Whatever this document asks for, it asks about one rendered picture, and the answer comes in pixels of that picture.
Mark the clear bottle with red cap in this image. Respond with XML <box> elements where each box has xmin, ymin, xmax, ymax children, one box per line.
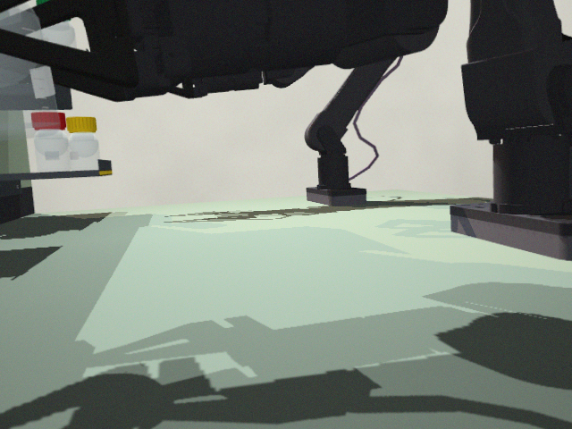
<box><xmin>33</xmin><ymin>113</ymin><xmax>72</xmax><ymax>172</ymax></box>

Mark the white bottle with blue cap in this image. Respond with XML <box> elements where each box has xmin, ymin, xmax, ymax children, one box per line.
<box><xmin>0</xmin><ymin>2</ymin><xmax>61</xmax><ymax>141</ymax></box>

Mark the clear glass bottle with yellow cap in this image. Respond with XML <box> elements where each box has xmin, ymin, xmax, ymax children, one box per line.
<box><xmin>66</xmin><ymin>117</ymin><xmax>100</xmax><ymax>171</ymax></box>

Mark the clear bottle with green cap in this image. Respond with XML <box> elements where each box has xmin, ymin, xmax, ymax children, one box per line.
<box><xmin>36</xmin><ymin>0</ymin><xmax>77</xmax><ymax>48</ymax></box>

